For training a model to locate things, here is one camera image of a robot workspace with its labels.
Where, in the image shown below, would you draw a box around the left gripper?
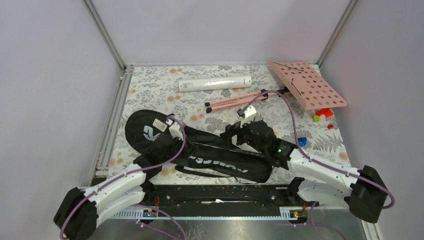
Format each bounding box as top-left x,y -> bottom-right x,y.
161,132 -> 198,164

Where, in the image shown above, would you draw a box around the pink music stand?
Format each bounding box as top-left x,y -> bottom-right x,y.
204,60 -> 348,113

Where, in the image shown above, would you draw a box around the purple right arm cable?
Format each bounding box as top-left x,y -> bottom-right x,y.
238,90 -> 396,240

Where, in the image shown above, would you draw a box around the black racket bag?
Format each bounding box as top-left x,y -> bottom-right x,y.
124,109 -> 272,183

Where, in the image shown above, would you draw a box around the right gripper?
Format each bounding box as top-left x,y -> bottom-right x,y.
220,116 -> 267,155

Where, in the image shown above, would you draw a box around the white shuttlecock tube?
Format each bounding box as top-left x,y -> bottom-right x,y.
177,75 -> 252,92

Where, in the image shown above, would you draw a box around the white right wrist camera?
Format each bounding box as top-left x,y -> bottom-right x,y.
237,105 -> 257,128

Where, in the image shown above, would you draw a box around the blue plastic piece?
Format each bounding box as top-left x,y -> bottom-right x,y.
297,137 -> 308,147

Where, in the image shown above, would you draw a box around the floral tablecloth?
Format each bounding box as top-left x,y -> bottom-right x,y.
108,64 -> 350,177

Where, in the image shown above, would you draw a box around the red toy blocks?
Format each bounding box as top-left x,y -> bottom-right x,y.
315,108 -> 334,118

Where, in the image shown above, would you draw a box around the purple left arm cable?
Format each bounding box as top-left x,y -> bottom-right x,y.
59,116 -> 188,240

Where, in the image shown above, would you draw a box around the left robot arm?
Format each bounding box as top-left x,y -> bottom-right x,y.
53,133 -> 187,240

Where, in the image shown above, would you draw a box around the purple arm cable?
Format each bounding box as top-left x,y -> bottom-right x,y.
59,116 -> 188,240
238,90 -> 396,240

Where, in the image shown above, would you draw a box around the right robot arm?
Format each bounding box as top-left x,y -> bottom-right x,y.
220,120 -> 388,224

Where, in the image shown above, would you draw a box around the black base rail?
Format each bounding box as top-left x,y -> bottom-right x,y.
136,184 -> 313,218

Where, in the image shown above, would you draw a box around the green toy block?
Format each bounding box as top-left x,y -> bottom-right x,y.
312,115 -> 321,123

